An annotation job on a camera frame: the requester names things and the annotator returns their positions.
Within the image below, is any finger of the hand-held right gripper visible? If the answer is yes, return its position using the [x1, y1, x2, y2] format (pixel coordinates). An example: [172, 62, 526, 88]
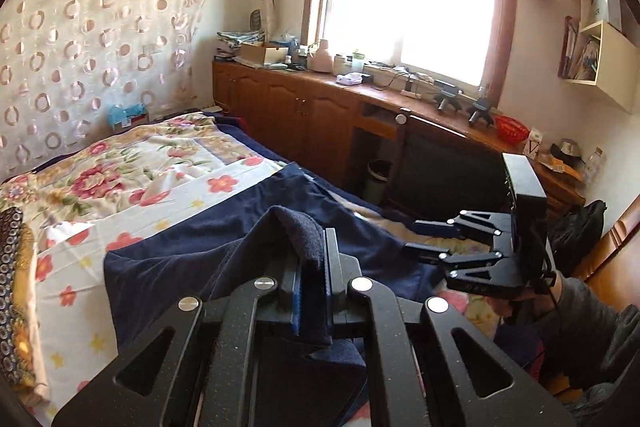
[414, 209, 514, 241]
[402, 243, 521, 296]

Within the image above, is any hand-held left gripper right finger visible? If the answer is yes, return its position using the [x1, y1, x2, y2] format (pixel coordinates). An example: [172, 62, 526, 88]
[322, 228, 578, 427]

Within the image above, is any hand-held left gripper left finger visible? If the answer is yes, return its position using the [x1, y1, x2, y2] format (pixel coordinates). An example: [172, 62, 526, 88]
[50, 227, 306, 427]

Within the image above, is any navy printed t-shirt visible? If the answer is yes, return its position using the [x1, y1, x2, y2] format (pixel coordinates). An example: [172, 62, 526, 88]
[104, 162, 446, 427]

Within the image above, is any person's right hand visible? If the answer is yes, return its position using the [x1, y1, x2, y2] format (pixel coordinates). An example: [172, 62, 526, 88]
[487, 279, 559, 325]

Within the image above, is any black backpack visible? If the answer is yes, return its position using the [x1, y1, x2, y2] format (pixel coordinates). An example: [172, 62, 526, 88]
[547, 199, 609, 279]

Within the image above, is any black chair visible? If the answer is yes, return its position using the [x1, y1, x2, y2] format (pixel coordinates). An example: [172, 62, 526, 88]
[385, 107, 516, 228]

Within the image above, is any white printed carton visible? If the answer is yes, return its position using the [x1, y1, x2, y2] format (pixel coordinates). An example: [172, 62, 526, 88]
[522, 127, 544, 158]

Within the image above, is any red plastic basket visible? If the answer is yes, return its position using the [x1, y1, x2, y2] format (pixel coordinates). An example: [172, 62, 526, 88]
[495, 116, 530, 142]

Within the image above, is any brown wooden door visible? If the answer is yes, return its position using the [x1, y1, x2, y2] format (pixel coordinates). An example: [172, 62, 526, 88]
[570, 192, 640, 310]

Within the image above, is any dark trash bin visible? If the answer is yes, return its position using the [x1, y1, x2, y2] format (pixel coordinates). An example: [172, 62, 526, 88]
[367, 159, 394, 203]

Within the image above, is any long wooden cabinet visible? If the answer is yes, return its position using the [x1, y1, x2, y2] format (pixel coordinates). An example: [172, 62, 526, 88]
[212, 59, 587, 208]

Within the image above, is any floral bedsheet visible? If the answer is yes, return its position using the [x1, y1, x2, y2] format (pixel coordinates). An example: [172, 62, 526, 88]
[0, 114, 501, 414]

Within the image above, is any pale pink jar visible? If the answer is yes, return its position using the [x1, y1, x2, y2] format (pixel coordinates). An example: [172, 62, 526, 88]
[307, 39, 334, 74]

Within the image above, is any cardboard box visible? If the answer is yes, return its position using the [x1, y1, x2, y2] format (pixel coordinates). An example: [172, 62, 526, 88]
[240, 41, 290, 68]

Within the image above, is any blue tissue pack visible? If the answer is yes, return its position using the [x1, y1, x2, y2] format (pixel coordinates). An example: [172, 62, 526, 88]
[106, 103, 150, 130]

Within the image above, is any yellow folded cloth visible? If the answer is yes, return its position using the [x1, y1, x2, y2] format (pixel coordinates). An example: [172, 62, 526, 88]
[7, 227, 49, 401]

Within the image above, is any sheer circle-patterned curtain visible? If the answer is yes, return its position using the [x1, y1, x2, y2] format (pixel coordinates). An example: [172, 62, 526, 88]
[0, 0, 211, 180]

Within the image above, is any cream wall shelf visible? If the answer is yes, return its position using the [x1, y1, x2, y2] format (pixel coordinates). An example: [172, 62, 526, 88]
[557, 0, 640, 114]

